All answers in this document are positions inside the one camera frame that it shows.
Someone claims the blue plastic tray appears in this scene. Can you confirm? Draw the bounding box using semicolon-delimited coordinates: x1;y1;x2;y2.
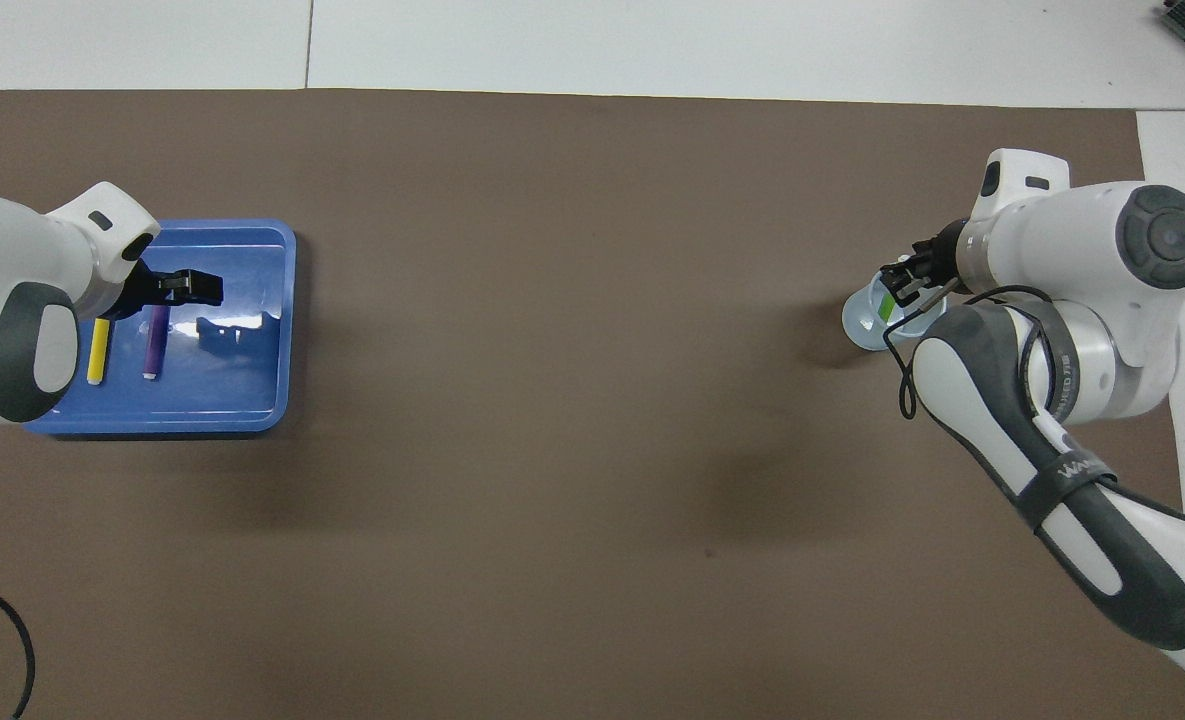
22;218;298;436

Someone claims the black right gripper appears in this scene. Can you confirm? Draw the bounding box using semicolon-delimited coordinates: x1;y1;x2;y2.
879;220;965;309

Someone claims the brown table mat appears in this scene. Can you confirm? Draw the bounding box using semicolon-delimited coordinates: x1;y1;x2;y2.
0;88;1185;720

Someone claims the purple pen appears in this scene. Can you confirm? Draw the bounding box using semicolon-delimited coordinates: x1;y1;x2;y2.
141;304;172;382

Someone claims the yellow pen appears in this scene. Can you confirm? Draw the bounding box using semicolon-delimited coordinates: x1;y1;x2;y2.
86;317;113;387

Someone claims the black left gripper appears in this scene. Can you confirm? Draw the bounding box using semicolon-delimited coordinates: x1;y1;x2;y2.
112;258;225;321

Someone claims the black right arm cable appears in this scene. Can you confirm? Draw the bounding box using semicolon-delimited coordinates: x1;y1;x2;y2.
882;285;1185;531

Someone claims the clear plastic cup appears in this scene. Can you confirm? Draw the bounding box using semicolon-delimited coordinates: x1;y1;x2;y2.
841;270;949;351

